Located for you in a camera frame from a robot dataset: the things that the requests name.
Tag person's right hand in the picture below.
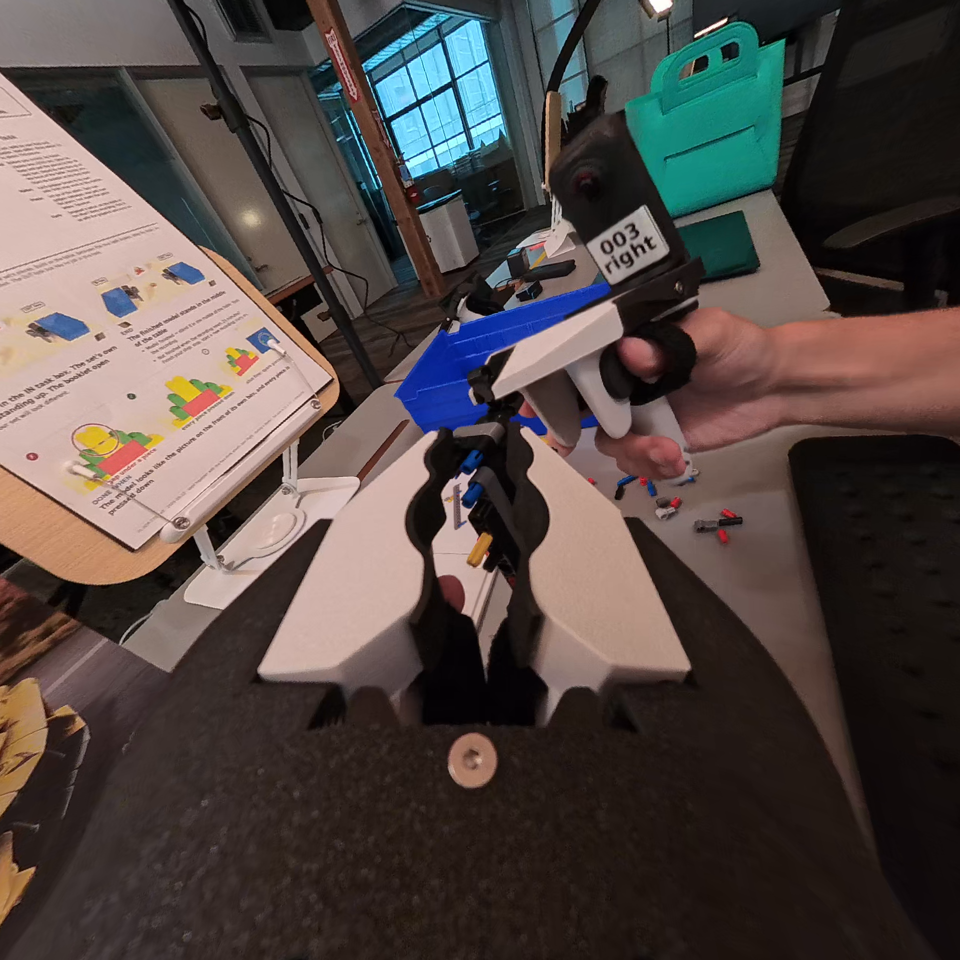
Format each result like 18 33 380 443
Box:
596 307 785 481

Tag lego instruction booklet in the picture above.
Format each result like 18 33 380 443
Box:
438 480 500 661

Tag black mesh office chair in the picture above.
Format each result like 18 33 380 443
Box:
780 0 960 309

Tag teal carry bag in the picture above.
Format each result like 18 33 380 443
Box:
624 21 787 220

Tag wooden board desk stand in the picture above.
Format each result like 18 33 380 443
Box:
540 0 610 261

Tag white cabinet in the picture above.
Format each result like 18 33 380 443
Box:
416 191 481 275

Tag pile of lego pins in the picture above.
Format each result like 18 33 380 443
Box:
588 468 745 545

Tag black metal bar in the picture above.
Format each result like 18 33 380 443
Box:
165 0 384 391

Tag black cable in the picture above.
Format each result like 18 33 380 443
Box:
247 112 378 318

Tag dark green folder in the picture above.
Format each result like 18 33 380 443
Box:
675 210 762 282

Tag printed instruction sheet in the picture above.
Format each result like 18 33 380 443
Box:
0 71 333 552

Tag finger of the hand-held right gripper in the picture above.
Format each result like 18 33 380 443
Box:
525 367 585 451
467 300 630 410

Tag white black headset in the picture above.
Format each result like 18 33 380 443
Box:
438 273 511 331

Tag wooden post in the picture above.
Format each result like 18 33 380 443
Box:
307 0 445 297

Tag black dotted floor mat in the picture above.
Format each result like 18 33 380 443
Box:
787 435 960 960

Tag blue plastic bin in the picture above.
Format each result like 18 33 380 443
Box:
393 283 612 436

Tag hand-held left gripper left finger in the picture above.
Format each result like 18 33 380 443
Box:
258 431 489 725

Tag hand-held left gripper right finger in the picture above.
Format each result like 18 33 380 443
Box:
487 431 691 725

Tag partly built lego chassis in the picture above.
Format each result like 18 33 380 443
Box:
450 401 528 580

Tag lego set box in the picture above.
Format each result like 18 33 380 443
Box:
0 577 162 931

